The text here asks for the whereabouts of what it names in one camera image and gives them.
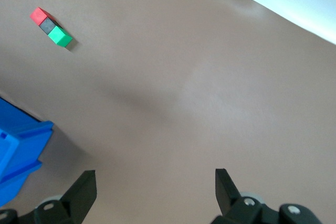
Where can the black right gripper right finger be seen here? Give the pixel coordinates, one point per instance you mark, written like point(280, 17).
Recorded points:
point(231, 205)

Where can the blue plastic storage bin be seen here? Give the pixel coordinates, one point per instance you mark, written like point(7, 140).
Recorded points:
point(18, 150)

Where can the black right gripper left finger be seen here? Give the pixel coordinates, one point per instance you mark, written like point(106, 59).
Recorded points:
point(78, 200)

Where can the black cube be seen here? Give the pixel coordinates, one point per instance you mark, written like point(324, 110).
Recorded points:
point(47, 26)

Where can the green cube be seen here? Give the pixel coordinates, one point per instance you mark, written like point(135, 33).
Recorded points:
point(60, 36)

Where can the red cube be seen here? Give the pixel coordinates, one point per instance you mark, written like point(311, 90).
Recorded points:
point(39, 15)

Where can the brown table mat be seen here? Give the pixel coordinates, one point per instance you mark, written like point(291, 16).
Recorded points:
point(183, 103)

